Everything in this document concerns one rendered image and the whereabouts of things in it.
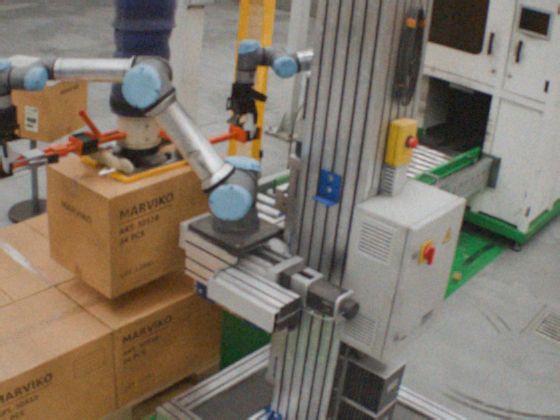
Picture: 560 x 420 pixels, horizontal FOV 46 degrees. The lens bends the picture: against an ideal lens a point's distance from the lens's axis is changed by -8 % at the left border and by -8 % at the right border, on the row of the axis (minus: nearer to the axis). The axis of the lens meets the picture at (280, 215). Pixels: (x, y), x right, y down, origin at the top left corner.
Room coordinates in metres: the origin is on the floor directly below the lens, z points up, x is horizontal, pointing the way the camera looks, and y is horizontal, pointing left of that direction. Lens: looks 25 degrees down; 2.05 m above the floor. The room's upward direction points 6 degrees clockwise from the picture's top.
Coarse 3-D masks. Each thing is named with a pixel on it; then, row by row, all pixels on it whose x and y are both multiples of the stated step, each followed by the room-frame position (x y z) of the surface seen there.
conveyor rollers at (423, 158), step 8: (416, 152) 4.46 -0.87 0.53; (424, 152) 4.44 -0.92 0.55; (432, 152) 4.49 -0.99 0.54; (416, 160) 4.27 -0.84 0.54; (424, 160) 4.31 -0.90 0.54; (432, 160) 4.30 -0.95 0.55; (440, 160) 4.35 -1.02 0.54; (408, 168) 4.10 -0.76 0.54; (416, 168) 4.15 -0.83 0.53; (424, 168) 4.13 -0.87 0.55; (408, 176) 3.98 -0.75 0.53; (432, 184) 3.88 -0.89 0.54; (264, 200) 3.38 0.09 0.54; (272, 200) 3.37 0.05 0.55; (264, 208) 3.27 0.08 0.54; (272, 208) 3.26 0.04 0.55; (264, 216) 3.17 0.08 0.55; (272, 216) 3.23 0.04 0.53
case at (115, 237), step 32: (64, 160) 2.36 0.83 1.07; (128, 160) 2.42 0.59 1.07; (64, 192) 2.23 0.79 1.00; (96, 192) 2.11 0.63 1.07; (128, 192) 2.14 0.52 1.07; (160, 192) 2.26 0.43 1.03; (192, 192) 2.39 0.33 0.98; (64, 224) 2.23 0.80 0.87; (96, 224) 2.11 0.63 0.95; (128, 224) 2.14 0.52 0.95; (160, 224) 2.27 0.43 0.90; (64, 256) 2.24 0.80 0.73; (96, 256) 2.11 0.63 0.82; (128, 256) 2.14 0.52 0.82; (160, 256) 2.27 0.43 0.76; (96, 288) 2.12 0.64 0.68; (128, 288) 2.14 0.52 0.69
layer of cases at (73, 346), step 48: (0, 240) 2.61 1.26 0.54; (48, 240) 2.68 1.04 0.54; (0, 288) 2.23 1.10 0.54; (48, 288) 2.28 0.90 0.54; (144, 288) 2.38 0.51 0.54; (192, 288) 2.43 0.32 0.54; (0, 336) 1.91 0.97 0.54; (48, 336) 1.96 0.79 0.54; (96, 336) 2.01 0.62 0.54; (144, 336) 2.19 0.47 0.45; (192, 336) 2.40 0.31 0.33; (0, 384) 1.66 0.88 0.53; (48, 384) 1.82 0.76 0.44; (96, 384) 1.99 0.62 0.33; (144, 384) 2.18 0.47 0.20
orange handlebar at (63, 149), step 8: (112, 136) 2.29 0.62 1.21; (120, 136) 2.31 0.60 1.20; (216, 136) 2.38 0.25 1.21; (224, 136) 2.39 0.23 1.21; (232, 136) 2.42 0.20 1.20; (56, 144) 2.15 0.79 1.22; (64, 144) 2.17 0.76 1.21; (72, 144) 2.19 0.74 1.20; (48, 152) 2.10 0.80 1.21; (56, 152) 2.10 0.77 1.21; (64, 152) 2.12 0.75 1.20; (72, 152) 2.15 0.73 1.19; (16, 160) 2.01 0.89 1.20
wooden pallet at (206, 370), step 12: (216, 360) 2.52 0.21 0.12; (192, 372) 2.40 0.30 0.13; (204, 372) 2.46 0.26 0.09; (216, 372) 2.52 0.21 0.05; (168, 384) 2.28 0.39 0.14; (180, 384) 2.43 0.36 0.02; (192, 384) 2.44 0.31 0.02; (144, 396) 2.18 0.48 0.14; (156, 396) 2.32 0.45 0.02; (168, 396) 2.34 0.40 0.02; (120, 408) 2.07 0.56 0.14; (132, 408) 2.22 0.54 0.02; (144, 408) 2.23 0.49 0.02
